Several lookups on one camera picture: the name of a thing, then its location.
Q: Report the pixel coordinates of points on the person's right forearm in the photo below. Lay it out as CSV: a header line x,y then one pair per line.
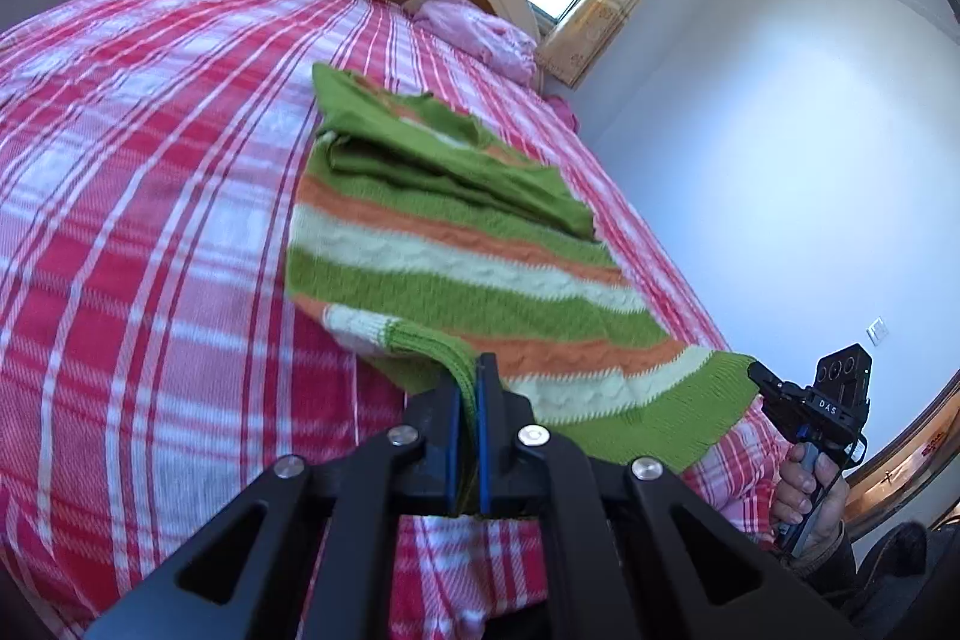
x,y
832,572

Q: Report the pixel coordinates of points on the pink cloth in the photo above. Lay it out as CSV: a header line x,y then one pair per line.
x,y
561,111

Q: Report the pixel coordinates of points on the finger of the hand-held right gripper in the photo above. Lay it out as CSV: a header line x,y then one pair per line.
x,y
781,416
769,379

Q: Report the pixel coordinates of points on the green orange striped knit sweater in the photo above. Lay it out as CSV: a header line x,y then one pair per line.
x,y
465,280

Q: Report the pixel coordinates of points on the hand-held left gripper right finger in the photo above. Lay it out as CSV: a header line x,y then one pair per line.
x,y
484,460

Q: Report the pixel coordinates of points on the wooden door frame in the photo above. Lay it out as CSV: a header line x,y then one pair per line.
x,y
907,452

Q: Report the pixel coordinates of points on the bed with red plaid sheet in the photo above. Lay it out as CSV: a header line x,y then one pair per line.
x,y
150,235

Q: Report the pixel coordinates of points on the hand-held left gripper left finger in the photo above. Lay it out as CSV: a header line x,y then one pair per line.
x,y
454,452

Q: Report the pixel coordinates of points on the person's dark clothing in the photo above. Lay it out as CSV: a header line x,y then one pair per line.
x,y
907,580

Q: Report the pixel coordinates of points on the pink pillow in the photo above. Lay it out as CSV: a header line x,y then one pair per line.
x,y
480,36

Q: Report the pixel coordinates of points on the white wall socket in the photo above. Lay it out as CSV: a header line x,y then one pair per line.
x,y
877,329

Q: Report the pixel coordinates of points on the person's right hand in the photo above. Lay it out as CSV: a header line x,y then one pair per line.
x,y
825,497

